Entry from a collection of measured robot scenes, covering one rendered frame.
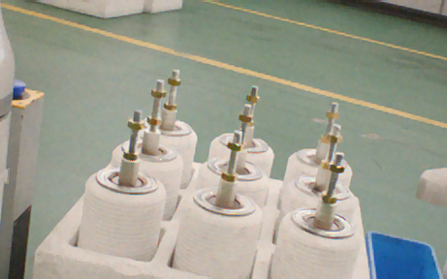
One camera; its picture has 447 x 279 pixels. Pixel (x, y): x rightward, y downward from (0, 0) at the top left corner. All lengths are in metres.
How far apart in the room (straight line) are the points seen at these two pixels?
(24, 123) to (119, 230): 0.18
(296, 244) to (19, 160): 0.35
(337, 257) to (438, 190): 0.36
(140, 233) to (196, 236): 0.07
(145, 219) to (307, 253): 0.19
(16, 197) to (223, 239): 0.27
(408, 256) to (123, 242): 0.55
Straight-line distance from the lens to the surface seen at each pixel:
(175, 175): 0.96
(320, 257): 0.83
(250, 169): 0.98
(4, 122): 0.35
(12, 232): 0.96
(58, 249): 0.85
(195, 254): 0.84
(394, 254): 1.24
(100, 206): 0.84
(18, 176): 0.93
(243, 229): 0.83
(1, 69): 0.34
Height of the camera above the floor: 0.58
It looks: 18 degrees down
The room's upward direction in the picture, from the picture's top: 11 degrees clockwise
